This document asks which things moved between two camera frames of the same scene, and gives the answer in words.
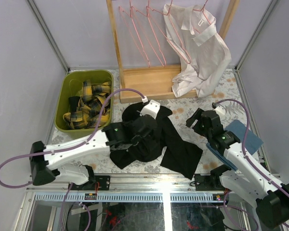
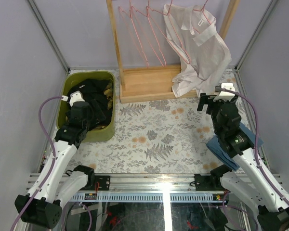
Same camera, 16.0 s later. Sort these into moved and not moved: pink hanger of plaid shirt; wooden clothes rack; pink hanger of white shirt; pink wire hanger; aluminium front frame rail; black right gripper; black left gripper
Moved: black left gripper; black right gripper
Not moved: aluminium front frame rail; pink hanger of plaid shirt; wooden clothes rack; pink wire hanger; pink hanger of white shirt
